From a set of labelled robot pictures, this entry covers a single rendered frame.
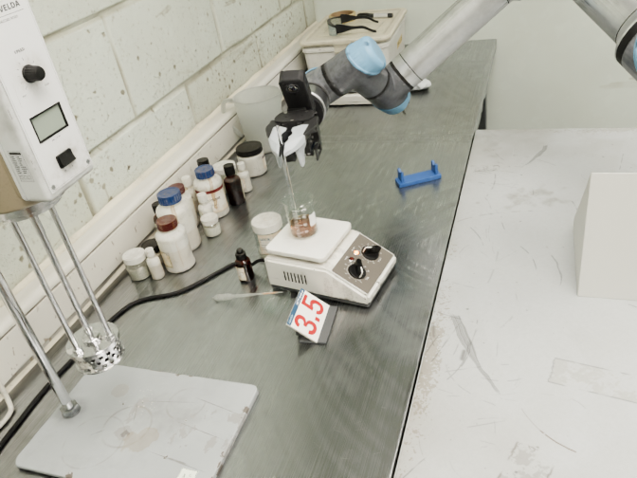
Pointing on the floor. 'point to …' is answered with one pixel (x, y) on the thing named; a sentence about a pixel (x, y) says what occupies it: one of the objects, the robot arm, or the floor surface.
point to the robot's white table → (525, 324)
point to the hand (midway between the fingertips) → (282, 147)
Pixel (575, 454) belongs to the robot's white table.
